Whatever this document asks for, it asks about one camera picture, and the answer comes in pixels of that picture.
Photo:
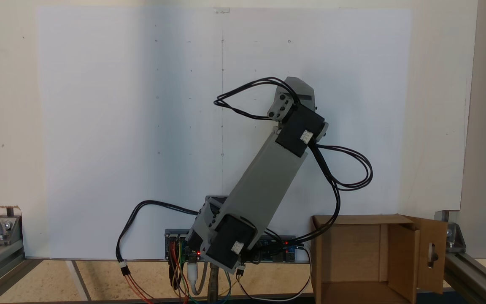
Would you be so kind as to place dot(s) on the large white paper sheet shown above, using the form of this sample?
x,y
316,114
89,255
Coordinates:
x,y
99,126

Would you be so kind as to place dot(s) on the white USB plug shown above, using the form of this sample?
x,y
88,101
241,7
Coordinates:
x,y
192,272

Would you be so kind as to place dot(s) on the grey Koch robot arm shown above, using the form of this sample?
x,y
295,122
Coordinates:
x,y
264,181

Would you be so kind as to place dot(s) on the metal corner bracket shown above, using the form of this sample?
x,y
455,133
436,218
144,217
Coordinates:
x,y
454,236
3,230

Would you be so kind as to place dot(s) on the brown cardboard box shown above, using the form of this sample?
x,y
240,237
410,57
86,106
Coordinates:
x,y
352,249

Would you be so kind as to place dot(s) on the blue board with red LED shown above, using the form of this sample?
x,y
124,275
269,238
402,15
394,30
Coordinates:
x,y
276,251

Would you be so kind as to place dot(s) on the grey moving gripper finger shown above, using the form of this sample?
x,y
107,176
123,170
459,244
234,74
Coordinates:
x,y
277,110

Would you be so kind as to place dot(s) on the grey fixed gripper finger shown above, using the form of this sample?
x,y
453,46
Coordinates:
x,y
300,85

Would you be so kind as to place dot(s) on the clear tape strip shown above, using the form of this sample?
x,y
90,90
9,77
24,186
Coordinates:
x,y
221,10

